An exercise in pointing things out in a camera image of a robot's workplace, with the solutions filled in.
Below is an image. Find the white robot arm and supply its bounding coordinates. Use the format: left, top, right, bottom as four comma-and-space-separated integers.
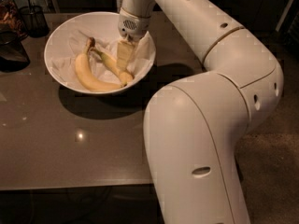
119, 0, 283, 224

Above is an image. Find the yellow banana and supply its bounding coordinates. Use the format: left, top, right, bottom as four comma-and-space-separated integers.
92, 48, 134, 87
75, 37, 121, 92

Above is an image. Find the white bowl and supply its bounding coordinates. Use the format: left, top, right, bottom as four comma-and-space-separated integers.
43, 11, 157, 96

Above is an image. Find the black wire basket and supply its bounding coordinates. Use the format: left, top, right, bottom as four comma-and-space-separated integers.
0, 31, 30, 72

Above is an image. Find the clear snack bag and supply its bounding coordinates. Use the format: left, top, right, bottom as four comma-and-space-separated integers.
0, 0, 27, 39

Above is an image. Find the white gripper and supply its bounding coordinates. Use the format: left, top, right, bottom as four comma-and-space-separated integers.
117, 8, 150, 70

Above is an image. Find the white paper liner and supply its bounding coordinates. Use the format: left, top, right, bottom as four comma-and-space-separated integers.
50, 22, 154, 87

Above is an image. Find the black mesh pen cup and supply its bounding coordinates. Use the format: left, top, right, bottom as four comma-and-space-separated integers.
19, 0, 50, 38

